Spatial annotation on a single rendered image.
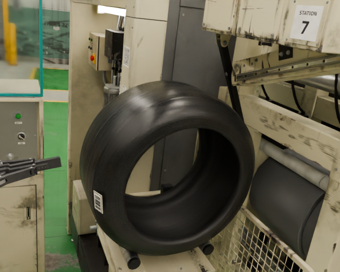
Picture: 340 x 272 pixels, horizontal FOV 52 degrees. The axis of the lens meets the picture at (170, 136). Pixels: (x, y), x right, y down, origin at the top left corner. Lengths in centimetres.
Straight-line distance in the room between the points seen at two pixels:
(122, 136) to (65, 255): 182
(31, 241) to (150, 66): 111
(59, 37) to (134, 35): 898
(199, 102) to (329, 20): 40
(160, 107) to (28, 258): 128
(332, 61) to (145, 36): 64
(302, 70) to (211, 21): 39
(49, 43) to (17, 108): 861
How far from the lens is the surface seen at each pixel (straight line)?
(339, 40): 94
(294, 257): 125
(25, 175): 104
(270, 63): 125
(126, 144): 97
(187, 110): 100
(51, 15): 1022
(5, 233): 193
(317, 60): 109
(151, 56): 134
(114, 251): 133
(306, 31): 95
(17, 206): 185
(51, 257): 270
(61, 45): 1028
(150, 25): 133
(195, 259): 143
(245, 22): 115
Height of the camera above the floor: 169
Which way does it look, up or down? 19 degrees down
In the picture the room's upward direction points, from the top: 7 degrees clockwise
